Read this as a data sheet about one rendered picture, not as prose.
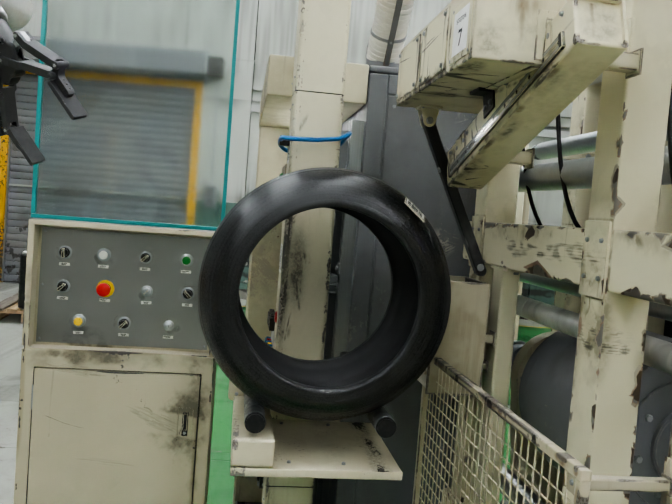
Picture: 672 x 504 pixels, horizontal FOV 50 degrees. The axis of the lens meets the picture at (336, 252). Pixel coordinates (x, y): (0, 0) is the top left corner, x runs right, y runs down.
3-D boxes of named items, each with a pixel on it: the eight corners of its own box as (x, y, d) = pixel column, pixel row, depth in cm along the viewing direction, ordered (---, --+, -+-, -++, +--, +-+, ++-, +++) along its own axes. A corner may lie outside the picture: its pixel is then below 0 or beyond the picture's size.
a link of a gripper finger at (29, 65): (17, 62, 118) (17, 53, 118) (69, 78, 114) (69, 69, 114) (-2, 64, 115) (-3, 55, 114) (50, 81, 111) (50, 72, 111)
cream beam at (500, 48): (393, 106, 184) (397, 49, 183) (486, 116, 188) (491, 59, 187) (467, 58, 124) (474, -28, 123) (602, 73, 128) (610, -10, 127)
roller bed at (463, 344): (407, 376, 204) (416, 273, 202) (457, 378, 206) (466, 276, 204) (425, 394, 184) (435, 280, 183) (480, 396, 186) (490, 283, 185)
